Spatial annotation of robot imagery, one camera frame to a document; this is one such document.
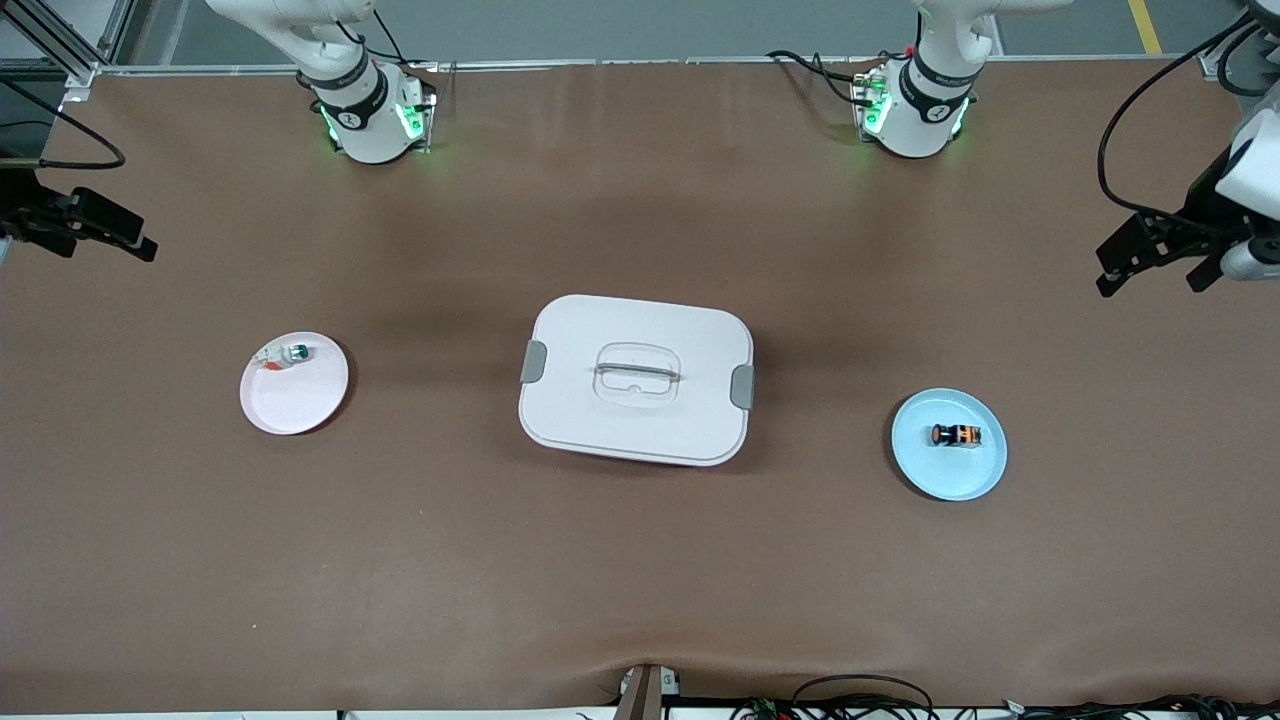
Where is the black cable loop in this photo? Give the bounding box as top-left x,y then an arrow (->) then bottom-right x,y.
790,674 -> 936,720

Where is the aluminium frame post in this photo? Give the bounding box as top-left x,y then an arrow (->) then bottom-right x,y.
0,0 -> 136,89
1200,0 -> 1280,81

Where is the brown mounting bar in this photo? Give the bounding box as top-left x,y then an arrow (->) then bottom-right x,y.
614,665 -> 683,720

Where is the light blue round plate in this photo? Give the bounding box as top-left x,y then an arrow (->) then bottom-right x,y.
891,388 -> 1009,502

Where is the white lidded box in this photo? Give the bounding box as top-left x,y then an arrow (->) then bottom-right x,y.
518,294 -> 756,468

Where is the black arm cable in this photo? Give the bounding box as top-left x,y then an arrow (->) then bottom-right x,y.
1098,10 -> 1280,217
0,78 -> 126,171

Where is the pink round plate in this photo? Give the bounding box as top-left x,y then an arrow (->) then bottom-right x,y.
240,332 -> 350,436

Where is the black cable bundle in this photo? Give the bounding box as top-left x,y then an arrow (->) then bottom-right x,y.
1000,693 -> 1280,720

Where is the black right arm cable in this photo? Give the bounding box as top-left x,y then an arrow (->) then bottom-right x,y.
0,78 -> 126,171

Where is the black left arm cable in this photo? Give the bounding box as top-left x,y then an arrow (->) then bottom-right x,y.
1098,10 -> 1280,217

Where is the black base cable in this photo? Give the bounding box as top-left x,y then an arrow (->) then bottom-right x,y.
768,50 -> 883,107

